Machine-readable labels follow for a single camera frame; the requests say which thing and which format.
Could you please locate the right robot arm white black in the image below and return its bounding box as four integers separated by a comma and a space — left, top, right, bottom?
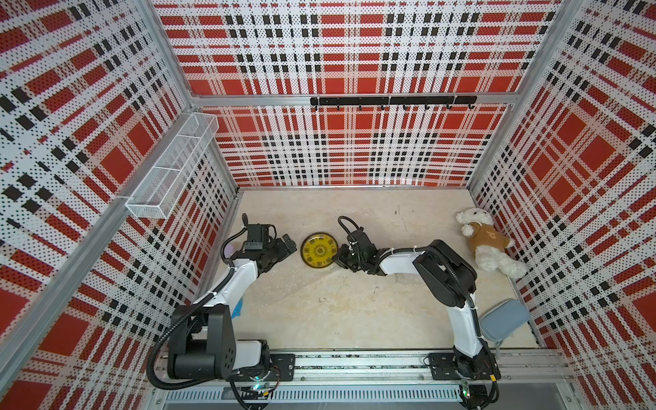
332, 215, 501, 381

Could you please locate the blue alarm clock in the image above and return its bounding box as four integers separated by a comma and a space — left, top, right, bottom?
232, 299, 244, 319

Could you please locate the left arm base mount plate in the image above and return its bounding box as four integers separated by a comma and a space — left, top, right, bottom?
230, 354, 297, 382

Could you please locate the yellow patterned dinner plate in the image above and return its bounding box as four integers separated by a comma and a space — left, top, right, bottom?
301, 232, 338, 269

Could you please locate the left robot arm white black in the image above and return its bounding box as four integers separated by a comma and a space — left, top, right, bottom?
146, 234, 297, 391

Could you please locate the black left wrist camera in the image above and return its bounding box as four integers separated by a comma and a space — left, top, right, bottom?
242, 224, 278, 251

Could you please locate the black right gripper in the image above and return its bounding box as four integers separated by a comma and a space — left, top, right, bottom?
330, 244, 364, 273

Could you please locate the grey blue zip pouch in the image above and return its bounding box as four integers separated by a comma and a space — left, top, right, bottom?
480, 299, 531, 343

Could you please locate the clear bubble wrap sheet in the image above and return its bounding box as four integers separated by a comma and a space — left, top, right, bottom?
244, 256, 385, 309

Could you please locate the white teddy bear brown shirt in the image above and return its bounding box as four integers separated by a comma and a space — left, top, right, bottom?
455, 208, 528, 279

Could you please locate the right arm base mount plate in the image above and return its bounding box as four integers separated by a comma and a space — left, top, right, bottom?
428, 350, 502, 381

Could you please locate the black wall hook rail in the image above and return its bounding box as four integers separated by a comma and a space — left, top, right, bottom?
309, 95, 478, 108

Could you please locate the white wire mesh shelf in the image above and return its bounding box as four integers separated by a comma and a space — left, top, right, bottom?
126, 113, 219, 220

